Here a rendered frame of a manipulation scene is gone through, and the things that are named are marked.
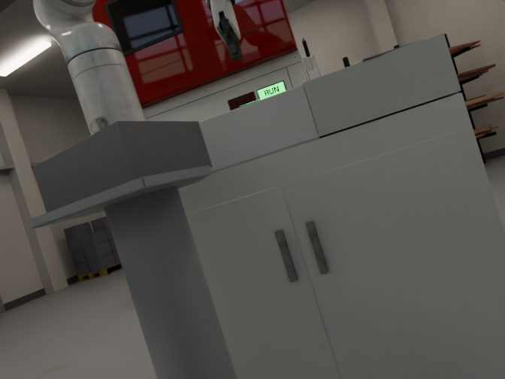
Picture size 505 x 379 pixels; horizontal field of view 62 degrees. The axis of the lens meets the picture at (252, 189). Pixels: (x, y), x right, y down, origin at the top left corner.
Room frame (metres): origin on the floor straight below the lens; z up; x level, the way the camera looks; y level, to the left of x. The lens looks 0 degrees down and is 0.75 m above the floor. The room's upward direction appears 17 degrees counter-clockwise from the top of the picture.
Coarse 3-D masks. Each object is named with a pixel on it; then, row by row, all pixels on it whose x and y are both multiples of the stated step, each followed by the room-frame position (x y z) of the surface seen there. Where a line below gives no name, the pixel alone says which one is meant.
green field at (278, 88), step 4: (276, 84) 1.70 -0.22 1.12; (280, 84) 1.70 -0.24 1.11; (264, 88) 1.71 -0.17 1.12; (268, 88) 1.71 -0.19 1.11; (272, 88) 1.70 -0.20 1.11; (276, 88) 1.70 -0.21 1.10; (280, 88) 1.70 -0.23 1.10; (284, 88) 1.69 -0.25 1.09; (260, 92) 1.72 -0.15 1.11; (264, 92) 1.71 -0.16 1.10; (268, 92) 1.71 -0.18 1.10; (272, 92) 1.71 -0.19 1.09; (276, 92) 1.70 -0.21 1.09; (260, 96) 1.72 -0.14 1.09; (264, 96) 1.71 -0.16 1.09; (268, 96) 1.71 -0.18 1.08
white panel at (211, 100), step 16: (272, 64) 1.70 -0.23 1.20; (288, 64) 1.69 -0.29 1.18; (224, 80) 1.75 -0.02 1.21; (240, 80) 1.73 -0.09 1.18; (256, 80) 1.72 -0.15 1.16; (272, 80) 1.70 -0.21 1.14; (288, 80) 1.69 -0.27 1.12; (304, 80) 1.68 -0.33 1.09; (176, 96) 1.79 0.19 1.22; (192, 96) 1.78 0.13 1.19; (208, 96) 1.76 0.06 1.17; (224, 96) 1.75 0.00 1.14; (240, 96) 1.73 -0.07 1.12; (256, 96) 1.72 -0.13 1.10; (144, 112) 1.83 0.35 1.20; (160, 112) 1.81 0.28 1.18; (176, 112) 1.80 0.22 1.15; (192, 112) 1.78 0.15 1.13; (208, 112) 1.77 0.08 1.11; (224, 112) 1.75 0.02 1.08
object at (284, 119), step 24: (288, 96) 1.08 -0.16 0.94; (216, 120) 1.12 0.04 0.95; (240, 120) 1.11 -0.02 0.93; (264, 120) 1.09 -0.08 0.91; (288, 120) 1.08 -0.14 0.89; (312, 120) 1.07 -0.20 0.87; (216, 144) 1.12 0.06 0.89; (240, 144) 1.11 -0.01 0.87; (264, 144) 1.10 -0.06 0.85; (288, 144) 1.08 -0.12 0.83; (216, 168) 1.13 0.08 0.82
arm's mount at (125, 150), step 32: (128, 128) 0.75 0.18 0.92; (160, 128) 0.83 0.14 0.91; (192, 128) 0.93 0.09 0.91; (64, 160) 0.80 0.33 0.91; (96, 160) 0.76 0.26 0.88; (128, 160) 0.73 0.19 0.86; (160, 160) 0.80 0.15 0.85; (192, 160) 0.89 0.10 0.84; (64, 192) 0.81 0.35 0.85; (96, 192) 0.78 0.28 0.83
